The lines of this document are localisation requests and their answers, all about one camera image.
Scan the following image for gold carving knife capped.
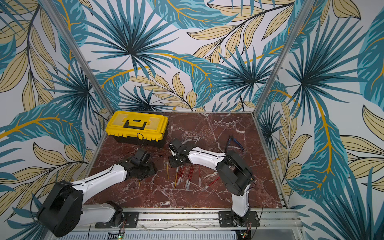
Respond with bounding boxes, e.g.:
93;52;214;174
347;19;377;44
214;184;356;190
174;167;179;189

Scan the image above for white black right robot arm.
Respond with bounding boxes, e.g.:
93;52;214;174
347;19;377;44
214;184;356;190
169;139;253;219

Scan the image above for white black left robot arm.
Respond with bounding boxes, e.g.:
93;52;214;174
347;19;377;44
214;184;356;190
37;149;157;237

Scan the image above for gold carving knife reversed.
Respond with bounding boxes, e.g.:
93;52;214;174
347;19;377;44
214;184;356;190
166;161;170;180

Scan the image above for red carving knife capped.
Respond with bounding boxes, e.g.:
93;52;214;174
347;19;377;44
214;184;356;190
177;167;184;181

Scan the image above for red carving knife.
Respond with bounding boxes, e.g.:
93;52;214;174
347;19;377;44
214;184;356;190
185;165;195;191
185;165;194;189
198;165;202;187
177;165;186;185

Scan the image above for red carving knife angled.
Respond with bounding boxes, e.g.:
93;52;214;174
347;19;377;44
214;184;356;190
201;177;220;192

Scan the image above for yellow black plastic toolbox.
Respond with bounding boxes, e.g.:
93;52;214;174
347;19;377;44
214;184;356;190
106;111;169;148

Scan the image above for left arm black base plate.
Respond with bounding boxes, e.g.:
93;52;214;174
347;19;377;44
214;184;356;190
111;212;139;229

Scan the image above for blue handled pliers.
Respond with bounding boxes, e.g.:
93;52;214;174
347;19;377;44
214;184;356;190
225;135;245;154

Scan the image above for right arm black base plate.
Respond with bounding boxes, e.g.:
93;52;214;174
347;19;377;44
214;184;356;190
218;211;260;228

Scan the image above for aluminium front frame rail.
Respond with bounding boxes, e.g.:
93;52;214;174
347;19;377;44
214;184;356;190
44;207;305;232

